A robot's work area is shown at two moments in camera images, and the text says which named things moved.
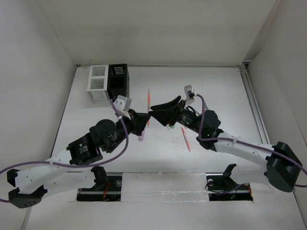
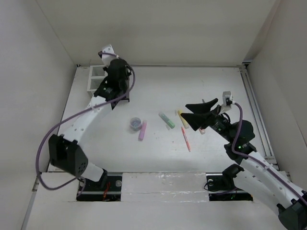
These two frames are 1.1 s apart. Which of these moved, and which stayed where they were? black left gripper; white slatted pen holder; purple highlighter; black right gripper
Moved: black right gripper; black left gripper
Stayed: white slatted pen holder; purple highlighter
